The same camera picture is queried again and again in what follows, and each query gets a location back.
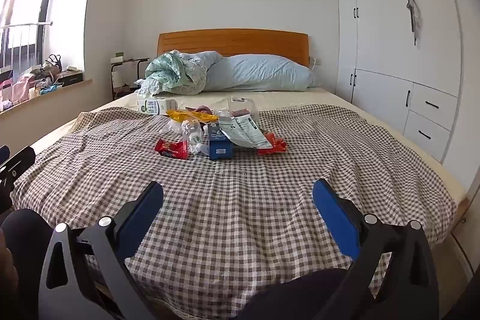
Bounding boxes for person's left leg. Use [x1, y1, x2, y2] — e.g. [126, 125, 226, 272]
[0, 209, 57, 320]

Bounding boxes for white wardrobe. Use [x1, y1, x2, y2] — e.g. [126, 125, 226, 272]
[332, 0, 473, 165]

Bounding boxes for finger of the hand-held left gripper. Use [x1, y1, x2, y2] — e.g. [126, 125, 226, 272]
[0, 145, 37, 193]

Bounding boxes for black frame side table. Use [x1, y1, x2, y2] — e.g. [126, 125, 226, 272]
[110, 57, 151, 102]

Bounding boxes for blue carton box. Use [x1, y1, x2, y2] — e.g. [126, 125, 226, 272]
[207, 121, 235, 160]

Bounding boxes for pink paper bag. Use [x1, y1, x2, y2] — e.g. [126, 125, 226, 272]
[11, 76, 34, 103]

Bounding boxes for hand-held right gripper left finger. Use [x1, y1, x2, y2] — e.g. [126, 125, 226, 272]
[38, 181, 164, 320]

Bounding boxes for crushed clear plastic bottle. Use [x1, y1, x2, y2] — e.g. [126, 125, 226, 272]
[181, 118, 210, 156]

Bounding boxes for brown checked blanket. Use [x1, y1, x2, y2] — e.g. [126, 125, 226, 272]
[11, 104, 458, 320]

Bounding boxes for white green milk carton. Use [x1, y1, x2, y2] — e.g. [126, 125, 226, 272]
[136, 99, 179, 116]

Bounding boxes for white printed bag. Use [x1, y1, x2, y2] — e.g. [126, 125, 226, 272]
[217, 115, 272, 150]

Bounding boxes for crumpled floral quilt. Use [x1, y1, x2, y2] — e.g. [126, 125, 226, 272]
[134, 50, 226, 97]

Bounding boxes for red wrapper white print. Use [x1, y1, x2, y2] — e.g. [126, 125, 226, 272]
[154, 139, 189, 160]

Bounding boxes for person's right leg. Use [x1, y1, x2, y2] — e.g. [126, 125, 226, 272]
[236, 268, 355, 320]

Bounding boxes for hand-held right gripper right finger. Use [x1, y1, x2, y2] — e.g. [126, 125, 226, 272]
[312, 178, 439, 320]

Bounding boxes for wooden bed frame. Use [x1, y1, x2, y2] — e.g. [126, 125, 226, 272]
[157, 28, 469, 234]

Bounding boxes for black frame window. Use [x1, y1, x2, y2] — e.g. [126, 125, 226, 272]
[0, 0, 57, 62]

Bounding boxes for grey hanging cloth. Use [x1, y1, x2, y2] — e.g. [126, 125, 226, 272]
[406, 0, 422, 46]

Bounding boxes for white wardrobe drawer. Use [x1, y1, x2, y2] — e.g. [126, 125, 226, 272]
[408, 82, 459, 131]
[403, 110, 452, 162]

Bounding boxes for light blue pillow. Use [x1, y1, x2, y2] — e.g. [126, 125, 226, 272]
[204, 54, 321, 93]

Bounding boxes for person's leg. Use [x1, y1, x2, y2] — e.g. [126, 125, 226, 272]
[236, 268, 355, 320]
[0, 209, 57, 320]

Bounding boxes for yellow snack bag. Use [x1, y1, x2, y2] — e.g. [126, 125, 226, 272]
[166, 109, 218, 124]

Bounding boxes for red orange snack packet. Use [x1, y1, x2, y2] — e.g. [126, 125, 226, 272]
[257, 130, 289, 156]

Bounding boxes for cream bed sheet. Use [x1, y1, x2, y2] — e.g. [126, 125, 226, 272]
[28, 88, 467, 201]

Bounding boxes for metal window railing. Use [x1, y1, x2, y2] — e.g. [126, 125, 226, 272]
[0, 21, 54, 69]

